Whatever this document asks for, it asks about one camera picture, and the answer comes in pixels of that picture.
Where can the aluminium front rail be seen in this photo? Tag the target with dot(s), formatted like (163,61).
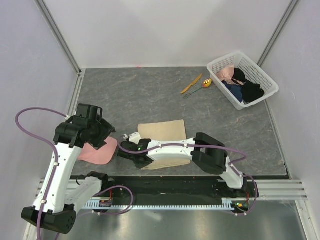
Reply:
(268,189)

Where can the pink cloth in basket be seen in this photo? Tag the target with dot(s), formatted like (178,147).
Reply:
(226,74)

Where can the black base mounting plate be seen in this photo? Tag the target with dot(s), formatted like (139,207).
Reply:
(191,185)

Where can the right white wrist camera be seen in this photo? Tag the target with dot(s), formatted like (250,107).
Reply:
(133,138)

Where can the pink baseball cap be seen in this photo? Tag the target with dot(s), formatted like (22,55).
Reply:
(100,156)

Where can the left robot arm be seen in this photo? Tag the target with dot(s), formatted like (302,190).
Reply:
(54,209)

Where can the aluminium frame post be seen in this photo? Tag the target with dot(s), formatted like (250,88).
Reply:
(278,30)
(58,34)

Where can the white slotted cable duct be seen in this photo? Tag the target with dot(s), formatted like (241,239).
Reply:
(99,204)

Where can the colourful spoon green handle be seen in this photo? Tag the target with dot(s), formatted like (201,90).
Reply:
(206,84)

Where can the left aluminium frame post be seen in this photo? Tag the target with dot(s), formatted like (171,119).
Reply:
(58,34)

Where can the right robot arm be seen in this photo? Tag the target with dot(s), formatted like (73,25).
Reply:
(209,154)

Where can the yellow plastic knife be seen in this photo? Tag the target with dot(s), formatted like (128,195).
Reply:
(192,84)

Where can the white plastic basket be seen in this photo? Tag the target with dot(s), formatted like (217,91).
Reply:
(252,72)

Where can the navy cloth in basket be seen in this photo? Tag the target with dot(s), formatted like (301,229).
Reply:
(235,90)

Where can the black clothes in basket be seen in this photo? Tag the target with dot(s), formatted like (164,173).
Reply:
(250,91)

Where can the beige cloth napkin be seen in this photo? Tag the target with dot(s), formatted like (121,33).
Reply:
(164,131)

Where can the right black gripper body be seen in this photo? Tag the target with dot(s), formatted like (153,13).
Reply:
(140,166)

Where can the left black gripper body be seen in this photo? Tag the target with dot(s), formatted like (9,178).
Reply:
(100,130)

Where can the right aluminium frame post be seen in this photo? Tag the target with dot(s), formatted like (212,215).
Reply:
(278,30)

